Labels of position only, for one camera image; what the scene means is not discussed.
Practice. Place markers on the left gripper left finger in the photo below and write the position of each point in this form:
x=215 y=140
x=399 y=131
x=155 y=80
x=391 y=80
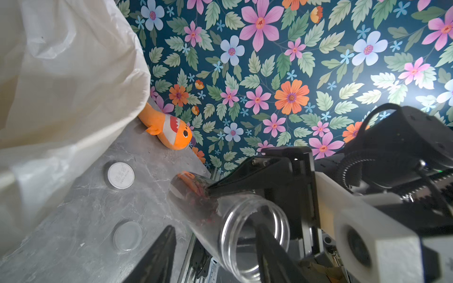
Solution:
x=156 y=265

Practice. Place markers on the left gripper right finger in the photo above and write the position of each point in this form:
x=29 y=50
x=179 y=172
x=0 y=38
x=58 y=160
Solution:
x=275 y=266

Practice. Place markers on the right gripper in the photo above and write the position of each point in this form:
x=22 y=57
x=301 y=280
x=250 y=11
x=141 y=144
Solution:
x=285 y=176

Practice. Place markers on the clear jar with tea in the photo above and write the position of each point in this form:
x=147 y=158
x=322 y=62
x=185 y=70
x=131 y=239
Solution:
x=225 y=225

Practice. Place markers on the white jar lid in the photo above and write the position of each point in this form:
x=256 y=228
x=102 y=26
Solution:
x=120 y=175

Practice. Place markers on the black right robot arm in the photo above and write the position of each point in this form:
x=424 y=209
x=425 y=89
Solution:
x=409 y=154

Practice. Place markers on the orange fish plush toy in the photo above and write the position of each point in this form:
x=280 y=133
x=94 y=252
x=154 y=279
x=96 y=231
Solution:
x=173 y=132

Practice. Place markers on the white plastic bin liner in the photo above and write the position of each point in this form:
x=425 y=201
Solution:
x=73 y=76

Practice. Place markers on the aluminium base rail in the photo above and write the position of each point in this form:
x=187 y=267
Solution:
x=199 y=266

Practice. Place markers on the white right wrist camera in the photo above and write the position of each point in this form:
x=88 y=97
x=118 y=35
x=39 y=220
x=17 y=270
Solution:
x=394 y=250

